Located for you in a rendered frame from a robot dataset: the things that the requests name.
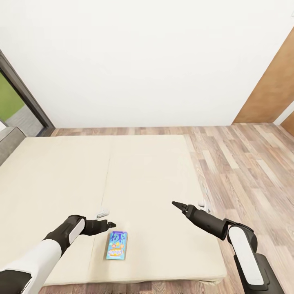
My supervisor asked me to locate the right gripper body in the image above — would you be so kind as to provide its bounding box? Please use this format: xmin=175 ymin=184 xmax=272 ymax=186
xmin=185 ymin=204 xmax=215 ymax=233

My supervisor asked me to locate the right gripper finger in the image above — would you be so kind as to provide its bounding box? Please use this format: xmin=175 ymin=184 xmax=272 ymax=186
xmin=172 ymin=201 xmax=189 ymax=213

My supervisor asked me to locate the board game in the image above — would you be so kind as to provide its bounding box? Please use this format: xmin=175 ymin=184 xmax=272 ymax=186
xmin=106 ymin=232 xmax=127 ymax=260

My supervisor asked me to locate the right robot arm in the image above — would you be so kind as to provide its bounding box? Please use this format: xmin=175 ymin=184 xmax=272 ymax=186
xmin=172 ymin=200 xmax=285 ymax=294

